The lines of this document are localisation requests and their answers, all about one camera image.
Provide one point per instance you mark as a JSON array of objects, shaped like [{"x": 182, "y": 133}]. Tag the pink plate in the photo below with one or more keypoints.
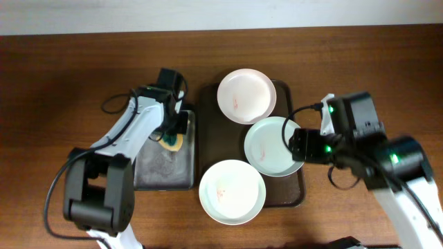
[{"x": 246, "y": 96}]

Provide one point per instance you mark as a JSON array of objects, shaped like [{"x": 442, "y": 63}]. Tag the brown plastic tray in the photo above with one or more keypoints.
[{"x": 221, "y": 139}]

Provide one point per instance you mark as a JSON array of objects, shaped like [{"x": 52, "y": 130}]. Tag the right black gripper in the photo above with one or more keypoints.
[{"x": 304, "y": 141}]

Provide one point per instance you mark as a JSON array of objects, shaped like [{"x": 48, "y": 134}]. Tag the white plate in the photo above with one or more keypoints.
[{"x": 232, "y": 192}]

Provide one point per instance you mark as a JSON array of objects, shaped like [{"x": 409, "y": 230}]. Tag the yellow green sponge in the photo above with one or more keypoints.
[{"x": 171, "y": 142}]

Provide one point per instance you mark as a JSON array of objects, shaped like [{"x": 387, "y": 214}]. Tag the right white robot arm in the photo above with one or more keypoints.
[{"x": 396, "y": 171}]

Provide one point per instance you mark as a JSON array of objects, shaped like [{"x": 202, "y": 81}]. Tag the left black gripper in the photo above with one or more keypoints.
[{"x": 182, "y": 120}]

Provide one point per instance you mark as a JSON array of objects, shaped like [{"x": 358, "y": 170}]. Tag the pale green plate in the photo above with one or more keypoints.
[{"x": 264, "y": 149}]

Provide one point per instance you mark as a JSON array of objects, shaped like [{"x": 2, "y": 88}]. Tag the small metal tray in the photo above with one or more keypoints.
[{"x": 157, "y": 168}]

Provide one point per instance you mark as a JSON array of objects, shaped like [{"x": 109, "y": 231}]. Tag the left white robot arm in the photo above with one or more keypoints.
[{"x": 99, "y": 182}]

